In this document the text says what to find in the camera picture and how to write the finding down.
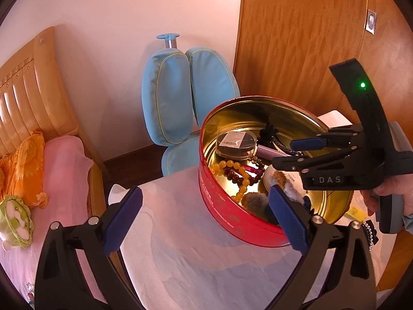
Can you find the light blue chair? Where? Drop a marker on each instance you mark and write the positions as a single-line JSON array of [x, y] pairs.
[[167, 103]]

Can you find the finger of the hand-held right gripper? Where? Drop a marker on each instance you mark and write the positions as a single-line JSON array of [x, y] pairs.
[[290, 163], [306, 143]]

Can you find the grey fuzzy hair clip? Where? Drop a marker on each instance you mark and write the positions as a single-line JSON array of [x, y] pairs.
[[255, 205]]

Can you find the purple lipstick tube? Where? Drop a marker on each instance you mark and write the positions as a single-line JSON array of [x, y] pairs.
[[271, 152]]

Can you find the person's white clothing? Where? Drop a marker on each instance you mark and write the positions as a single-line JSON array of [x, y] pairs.
[[385, 300]]

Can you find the cabbage plush toy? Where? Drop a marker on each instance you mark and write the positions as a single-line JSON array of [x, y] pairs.
[[14, 219]]

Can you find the orange sunflower pillow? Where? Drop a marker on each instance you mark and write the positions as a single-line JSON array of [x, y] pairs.
[[30, 164], [3, 171]]

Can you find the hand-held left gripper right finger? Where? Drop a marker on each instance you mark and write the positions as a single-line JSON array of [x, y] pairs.
[[287, 222]]

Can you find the black glitter hair clip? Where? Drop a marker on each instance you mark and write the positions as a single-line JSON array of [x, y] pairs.
[[274, 135]]

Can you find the blue plush gnome hair clip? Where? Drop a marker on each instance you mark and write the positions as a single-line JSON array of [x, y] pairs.
[[287, 187]]

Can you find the red round tin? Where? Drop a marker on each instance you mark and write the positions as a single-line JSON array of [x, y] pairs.
[[232, 213]]

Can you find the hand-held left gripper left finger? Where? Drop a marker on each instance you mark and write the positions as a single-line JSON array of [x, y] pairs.
[[124, 222]]

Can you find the magenta lipstick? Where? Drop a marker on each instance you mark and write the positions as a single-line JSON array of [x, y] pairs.
[[253, 169]]

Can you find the wooden wardrobe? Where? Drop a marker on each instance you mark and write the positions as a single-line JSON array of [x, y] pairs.
[[306, 38]]

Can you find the white round compact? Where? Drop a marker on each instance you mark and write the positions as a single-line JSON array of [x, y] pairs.
[[267, 177]]

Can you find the person's right hand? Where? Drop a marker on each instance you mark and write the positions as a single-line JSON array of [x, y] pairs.
[[397, 185]]

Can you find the yellow tube with blue cap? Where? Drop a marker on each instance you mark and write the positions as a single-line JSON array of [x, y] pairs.
[[355, 211]]

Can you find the black pearl bow hair clip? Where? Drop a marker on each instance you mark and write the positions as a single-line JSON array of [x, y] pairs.
[[371, 232]]

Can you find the clear round plastic case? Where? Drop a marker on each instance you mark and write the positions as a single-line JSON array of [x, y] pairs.
[[235, 142]]

